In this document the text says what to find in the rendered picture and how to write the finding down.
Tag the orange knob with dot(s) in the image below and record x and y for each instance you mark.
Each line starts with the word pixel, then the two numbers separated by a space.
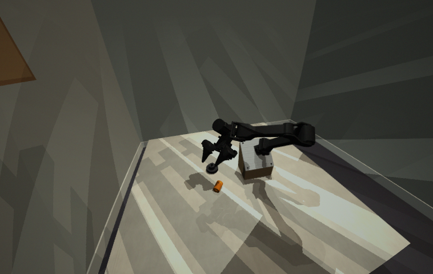
pixel 218 186

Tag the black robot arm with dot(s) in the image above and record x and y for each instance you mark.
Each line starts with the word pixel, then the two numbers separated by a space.
pixel 303 135

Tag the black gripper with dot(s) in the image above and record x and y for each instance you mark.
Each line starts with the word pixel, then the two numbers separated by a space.
pixel 208 148

